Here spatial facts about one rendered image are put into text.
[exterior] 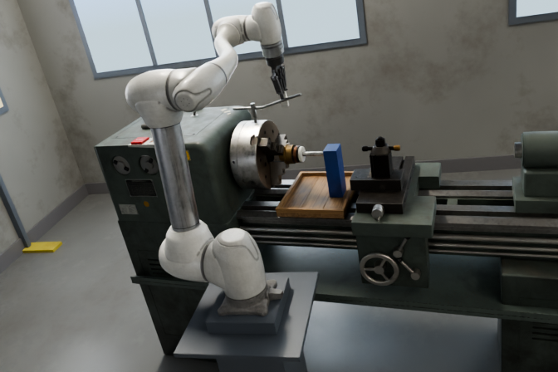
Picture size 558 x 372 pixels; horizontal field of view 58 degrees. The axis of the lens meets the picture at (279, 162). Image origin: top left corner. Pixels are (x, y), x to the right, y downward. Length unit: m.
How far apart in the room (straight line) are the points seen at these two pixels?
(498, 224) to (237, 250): 0.98
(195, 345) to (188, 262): 0.28
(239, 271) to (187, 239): 0.22
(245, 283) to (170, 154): 0.50
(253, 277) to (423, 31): 2.67
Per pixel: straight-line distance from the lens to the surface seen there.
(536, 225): 2.06
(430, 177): 2.25
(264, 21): 2.01
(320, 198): 2.24
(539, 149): 2.03
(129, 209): 2.47
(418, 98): 4.09
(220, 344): 1.82
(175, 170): 1.71
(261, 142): 2.15
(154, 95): 1.63
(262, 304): 1.81
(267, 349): 1.75
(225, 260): 1.70
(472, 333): 2.84
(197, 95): 1.54
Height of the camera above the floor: 1.94
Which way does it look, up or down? 23 degrees down
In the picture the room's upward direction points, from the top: 11 degrees counter-clockwise
